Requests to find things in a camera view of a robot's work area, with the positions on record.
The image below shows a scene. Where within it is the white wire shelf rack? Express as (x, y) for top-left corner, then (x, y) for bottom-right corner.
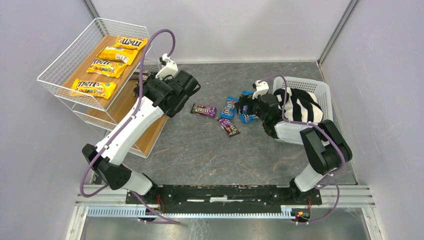
(37, 17), (174, 158)

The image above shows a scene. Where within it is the black white striped cloth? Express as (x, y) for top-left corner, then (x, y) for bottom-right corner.
(273, 87), (324, 123)

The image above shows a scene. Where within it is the purple M&M bag upper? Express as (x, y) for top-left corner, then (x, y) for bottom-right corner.
(190, 103), (217, 118)

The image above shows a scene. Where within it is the white plastic basket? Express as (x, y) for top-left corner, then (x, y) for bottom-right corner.
(272, 76), (334, 145)

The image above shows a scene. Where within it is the blue M&M bag left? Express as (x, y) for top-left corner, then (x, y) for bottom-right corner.
(219, 96), (239, 120)

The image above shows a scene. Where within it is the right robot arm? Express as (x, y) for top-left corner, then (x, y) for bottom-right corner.
(234, 93), (353, 201)

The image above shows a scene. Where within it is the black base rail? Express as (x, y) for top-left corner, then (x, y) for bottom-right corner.
(76, 183), (377, 224)

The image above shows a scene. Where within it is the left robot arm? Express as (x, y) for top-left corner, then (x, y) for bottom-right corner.
(82, 70), (201, 196)

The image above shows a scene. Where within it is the yellow M&M bag bottom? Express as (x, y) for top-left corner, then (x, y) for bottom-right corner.
(96, 46), (139, 65)

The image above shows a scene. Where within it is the brown M&M bag on shelf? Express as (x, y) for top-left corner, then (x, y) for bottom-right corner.
(129, 74), (140, 81)

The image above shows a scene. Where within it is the yellow M&M bag top shelf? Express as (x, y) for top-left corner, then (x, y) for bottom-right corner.
(113, 36), (149, 51)

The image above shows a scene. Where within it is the blue M&M bag upper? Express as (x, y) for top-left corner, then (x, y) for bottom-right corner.
(242, 90), (253, 96)

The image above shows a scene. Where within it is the blue M&M bag right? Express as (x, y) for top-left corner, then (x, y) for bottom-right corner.
(238, 113), (260, 124)

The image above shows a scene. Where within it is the blue m&m bag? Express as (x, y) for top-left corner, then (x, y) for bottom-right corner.
(219, 96), (239, 120)
(238, 113), (260, 124)
(242, 90), (253, 96)

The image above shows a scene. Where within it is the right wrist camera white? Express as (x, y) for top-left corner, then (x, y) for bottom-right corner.
(252, 80), (269, 99)

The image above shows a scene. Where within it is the purple brown M&M bag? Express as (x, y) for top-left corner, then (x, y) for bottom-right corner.
(217, 118), (241, 138)

